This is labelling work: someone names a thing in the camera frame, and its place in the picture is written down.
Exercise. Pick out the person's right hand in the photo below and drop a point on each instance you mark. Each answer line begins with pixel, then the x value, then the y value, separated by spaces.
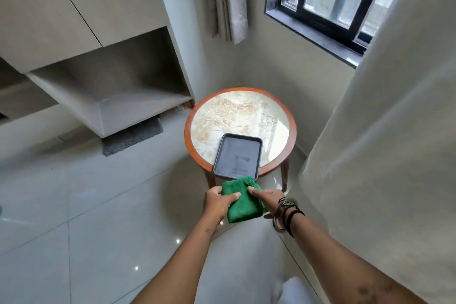
pixel 269 199

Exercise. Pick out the person's left hand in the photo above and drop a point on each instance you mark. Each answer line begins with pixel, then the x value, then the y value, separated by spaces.
pixel 215 204

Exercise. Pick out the person's left thumb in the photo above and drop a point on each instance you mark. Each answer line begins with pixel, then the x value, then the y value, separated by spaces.
pixel 231 196

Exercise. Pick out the person's right thumb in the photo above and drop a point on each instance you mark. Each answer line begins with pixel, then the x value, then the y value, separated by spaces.
pixel 255 191

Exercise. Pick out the green microfibre cloth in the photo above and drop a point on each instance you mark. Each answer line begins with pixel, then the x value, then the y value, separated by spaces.
pixel 243 200

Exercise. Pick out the person's left forearm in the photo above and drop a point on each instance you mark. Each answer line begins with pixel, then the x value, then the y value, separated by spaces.
pixel 181 261

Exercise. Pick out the person's right forearm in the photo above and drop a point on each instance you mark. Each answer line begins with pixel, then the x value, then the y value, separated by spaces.
pixel 342 264

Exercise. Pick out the grey rectangular tray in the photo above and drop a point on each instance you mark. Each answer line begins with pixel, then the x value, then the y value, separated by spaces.
pixel 238 156

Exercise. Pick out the black thread wristband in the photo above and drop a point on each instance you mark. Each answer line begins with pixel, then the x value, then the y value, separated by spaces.
pixel 293 221

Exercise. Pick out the round wooden marble-top table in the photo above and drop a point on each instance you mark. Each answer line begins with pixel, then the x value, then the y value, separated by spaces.
pixel 242 118

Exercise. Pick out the white cloth garment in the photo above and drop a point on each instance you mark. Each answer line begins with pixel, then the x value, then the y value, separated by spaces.
pixel 295 291

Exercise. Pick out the grey floor mat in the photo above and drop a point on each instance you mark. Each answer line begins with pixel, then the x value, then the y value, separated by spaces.
pixel 131 136

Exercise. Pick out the white sheer curtain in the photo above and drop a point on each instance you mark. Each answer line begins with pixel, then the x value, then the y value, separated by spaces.
pixel 388 157

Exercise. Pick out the beige wall cabinet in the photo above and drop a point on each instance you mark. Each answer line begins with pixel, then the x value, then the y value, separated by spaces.
pixel 89 43

